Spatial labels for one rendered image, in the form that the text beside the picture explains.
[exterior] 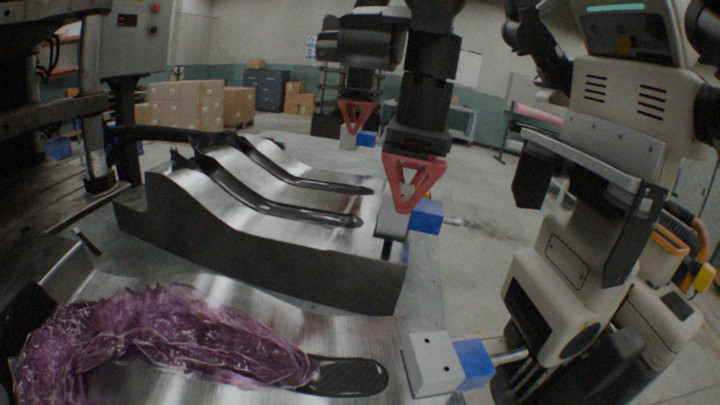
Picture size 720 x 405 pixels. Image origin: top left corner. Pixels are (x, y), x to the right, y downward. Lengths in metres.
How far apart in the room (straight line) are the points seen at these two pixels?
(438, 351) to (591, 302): 0.36
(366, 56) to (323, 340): 0.28
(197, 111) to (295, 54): 4.13
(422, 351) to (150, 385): 0.20
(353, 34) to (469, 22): 6.82
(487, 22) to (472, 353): 7.07
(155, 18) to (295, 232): 0.91
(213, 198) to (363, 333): 0.25
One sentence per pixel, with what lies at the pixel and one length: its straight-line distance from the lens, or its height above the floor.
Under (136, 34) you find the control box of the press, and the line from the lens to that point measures 1.03.
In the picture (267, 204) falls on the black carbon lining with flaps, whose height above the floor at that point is 0.88.
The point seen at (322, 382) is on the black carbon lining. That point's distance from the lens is 0.24.
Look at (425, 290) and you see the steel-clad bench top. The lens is 0.42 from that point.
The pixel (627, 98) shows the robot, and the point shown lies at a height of 1.15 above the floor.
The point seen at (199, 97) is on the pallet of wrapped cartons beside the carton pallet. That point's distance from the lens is 4.16.
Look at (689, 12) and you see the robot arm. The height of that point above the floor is 1.26.
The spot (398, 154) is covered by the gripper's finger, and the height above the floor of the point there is 1.00.
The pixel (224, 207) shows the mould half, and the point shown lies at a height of 0.90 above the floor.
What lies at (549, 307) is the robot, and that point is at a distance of 0.55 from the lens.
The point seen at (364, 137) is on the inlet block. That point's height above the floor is 0.94.
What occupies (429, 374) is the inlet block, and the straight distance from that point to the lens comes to 0.22.
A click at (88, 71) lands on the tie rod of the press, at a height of 1.10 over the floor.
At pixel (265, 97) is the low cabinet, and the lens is 7.52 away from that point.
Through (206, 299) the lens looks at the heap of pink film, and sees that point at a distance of 0.22.
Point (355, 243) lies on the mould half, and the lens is 0.32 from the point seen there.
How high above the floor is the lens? 1.06
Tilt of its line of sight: 25 degrees down
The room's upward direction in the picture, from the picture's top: 8 degrees clockwise
